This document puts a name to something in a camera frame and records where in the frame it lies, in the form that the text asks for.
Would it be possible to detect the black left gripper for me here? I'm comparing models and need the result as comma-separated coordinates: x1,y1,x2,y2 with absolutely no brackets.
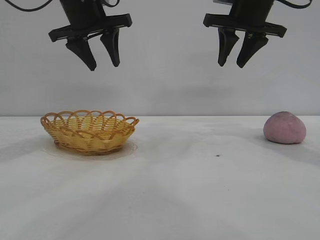
48,0,133,72

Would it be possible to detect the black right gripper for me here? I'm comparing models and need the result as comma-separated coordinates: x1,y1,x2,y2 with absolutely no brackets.
203,0,288,69

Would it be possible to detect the pink peach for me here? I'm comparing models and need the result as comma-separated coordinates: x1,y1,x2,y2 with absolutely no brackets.
263,111,307,145

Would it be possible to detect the yellow woven wicker basket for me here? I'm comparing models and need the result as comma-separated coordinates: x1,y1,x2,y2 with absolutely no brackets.
40,109,140,154

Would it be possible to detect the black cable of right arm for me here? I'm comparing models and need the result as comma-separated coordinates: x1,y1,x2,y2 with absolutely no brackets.
274,0,300,14

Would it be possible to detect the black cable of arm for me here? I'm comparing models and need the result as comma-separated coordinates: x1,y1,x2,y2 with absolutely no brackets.
9,0,64,13
274,0,300,14

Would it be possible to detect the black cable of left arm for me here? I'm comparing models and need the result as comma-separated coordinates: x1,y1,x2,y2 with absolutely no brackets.
9,0,64,13

